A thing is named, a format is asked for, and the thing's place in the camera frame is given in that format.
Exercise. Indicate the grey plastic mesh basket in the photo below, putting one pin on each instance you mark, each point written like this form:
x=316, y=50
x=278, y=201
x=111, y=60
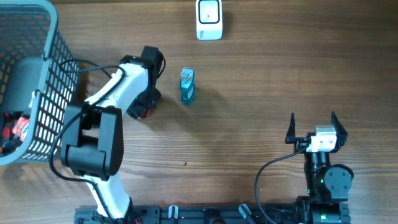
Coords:
x=37, y=75

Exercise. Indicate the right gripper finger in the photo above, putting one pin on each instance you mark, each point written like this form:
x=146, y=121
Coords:
x=290, y=136
x=341, y=133

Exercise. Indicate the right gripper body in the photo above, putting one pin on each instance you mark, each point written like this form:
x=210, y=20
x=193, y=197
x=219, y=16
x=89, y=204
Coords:
x=300, y=144

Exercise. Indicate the green lid jar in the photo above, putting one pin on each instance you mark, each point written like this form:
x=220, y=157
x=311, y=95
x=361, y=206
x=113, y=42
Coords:
x=146, y=112

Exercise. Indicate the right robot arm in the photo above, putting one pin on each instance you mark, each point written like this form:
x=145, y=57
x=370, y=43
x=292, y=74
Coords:
x=328, y=184

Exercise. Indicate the hex wrench set packet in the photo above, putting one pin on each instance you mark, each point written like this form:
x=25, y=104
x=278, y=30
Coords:
x=14, y=131

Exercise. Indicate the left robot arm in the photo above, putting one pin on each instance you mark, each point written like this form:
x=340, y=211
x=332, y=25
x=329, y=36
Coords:
x=92, y=138

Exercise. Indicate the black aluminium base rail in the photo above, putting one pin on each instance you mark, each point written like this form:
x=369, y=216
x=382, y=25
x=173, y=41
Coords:
x=276, y=213

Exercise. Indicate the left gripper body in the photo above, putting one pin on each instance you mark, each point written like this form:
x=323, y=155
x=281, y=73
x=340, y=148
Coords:
x=143, y=99

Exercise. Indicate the white barcode scanner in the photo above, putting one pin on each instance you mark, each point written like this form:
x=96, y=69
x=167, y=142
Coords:
x=209, y=19

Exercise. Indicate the blue mouthwash bottle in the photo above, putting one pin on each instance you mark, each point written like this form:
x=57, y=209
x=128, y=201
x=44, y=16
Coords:
x=187, y=85

